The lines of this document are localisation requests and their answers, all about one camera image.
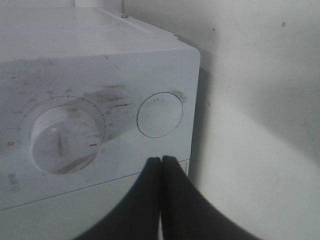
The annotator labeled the white microwave door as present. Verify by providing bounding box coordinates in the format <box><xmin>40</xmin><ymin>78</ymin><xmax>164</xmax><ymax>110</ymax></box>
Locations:
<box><xmin>0</xmin><ymin>174</ymin><xmax>139</xmax><ymax>240</ymax></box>

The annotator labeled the white microwave knob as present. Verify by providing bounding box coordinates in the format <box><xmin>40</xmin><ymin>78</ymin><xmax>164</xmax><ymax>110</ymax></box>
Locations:
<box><xmin>30</xmin><ymin>105</ymin><xmax>103</xmax><ymax>175</ymax></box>

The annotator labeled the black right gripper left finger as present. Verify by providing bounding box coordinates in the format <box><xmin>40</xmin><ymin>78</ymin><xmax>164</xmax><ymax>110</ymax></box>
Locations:
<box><xmin>76</xmin><ymin>157</ymin><xmax>162</xmax><ymax>240</ymax></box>

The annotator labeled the white microwave oven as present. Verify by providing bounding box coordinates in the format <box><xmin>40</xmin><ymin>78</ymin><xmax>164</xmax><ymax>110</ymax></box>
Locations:
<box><xmin>0</xmin><ymin>6</ymin><xmax>202</xmax><ymax>240</ymax></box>

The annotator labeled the white round door button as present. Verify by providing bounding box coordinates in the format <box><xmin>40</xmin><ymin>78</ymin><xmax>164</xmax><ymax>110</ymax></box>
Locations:
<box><xmin>136</xmin><ymin>92</ymin><xmax>184</xmax><ymax>138</ymax></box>

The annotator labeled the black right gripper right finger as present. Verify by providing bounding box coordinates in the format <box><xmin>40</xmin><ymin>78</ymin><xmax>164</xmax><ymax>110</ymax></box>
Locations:
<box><xmin>159</xmin><ymin>156</ymin><xmax>254</xmax><ymax>240</ymax></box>

